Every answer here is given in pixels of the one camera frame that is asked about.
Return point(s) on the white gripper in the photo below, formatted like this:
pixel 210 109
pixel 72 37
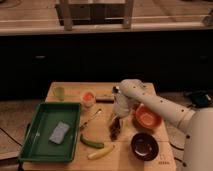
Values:
pixel 122 105

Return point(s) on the dark purple grapes bunch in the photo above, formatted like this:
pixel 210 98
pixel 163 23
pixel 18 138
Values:
pixel 115 129

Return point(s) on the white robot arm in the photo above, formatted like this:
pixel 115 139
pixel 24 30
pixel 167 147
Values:
pixel 197 125

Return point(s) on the black rectangular block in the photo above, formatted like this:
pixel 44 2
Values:
pixel 105 99

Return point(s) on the orange bowl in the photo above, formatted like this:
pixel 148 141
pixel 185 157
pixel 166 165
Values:
pixel 146 118

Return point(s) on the white cup orange contents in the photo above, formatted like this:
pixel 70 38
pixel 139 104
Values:
pixel 88 99

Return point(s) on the metal spoon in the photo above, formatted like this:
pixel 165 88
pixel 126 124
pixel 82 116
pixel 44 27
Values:
pixel 84 125

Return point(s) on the dark brown bowl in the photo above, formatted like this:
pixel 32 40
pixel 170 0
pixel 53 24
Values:
pixel 144 146

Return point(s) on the yellow banana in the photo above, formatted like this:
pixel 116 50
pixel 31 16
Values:
pixel 100 153

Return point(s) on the green chili pepper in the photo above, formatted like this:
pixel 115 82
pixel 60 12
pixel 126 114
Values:
pixel 93 144

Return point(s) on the green cup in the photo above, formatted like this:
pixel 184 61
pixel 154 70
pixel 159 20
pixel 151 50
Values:
pixel 59 93

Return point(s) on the blue sponge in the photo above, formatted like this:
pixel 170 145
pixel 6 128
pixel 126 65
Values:
pixel 59 133

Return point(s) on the green plastic tray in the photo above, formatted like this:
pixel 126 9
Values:
pixel 37 146

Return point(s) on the wooden chair frame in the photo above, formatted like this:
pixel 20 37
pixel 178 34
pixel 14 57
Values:
pixel 94 12

